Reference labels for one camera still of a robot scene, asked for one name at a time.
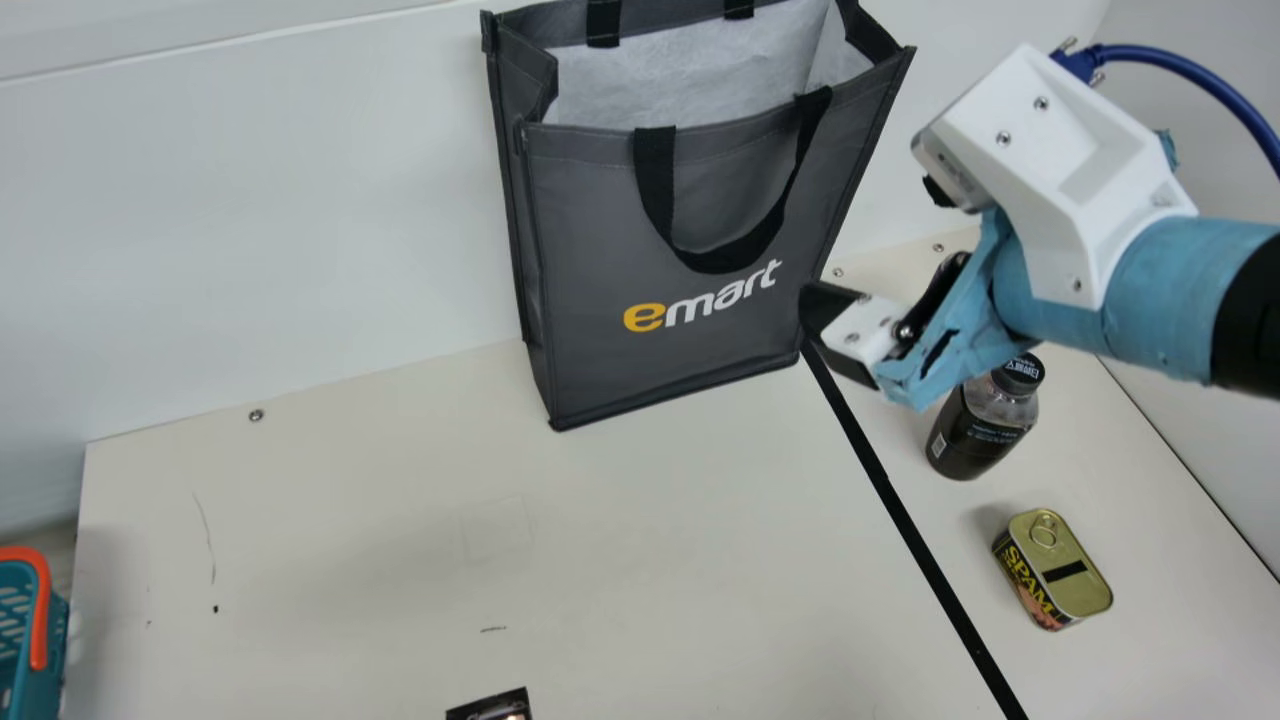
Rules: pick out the teal shopping basket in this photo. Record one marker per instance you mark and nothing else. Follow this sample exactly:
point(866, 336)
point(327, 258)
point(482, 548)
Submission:
point(25, 640)

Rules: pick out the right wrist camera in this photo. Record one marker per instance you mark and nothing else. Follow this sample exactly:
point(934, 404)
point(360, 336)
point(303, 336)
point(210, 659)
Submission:
point(1060, 160)

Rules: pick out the dark coffee bottle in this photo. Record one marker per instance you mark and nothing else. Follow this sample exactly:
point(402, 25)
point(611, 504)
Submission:
point(975, 440)

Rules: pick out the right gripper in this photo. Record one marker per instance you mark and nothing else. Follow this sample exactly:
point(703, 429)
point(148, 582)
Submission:
point(1150, 290)

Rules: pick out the rectangular tin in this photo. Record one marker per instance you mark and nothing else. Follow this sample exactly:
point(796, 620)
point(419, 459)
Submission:
point(1055, 575)

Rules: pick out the black strip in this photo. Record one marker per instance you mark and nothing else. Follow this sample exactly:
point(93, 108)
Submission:
point(900, 515)

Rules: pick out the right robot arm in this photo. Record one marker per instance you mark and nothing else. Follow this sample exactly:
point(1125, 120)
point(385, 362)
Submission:
point(1255, 320)

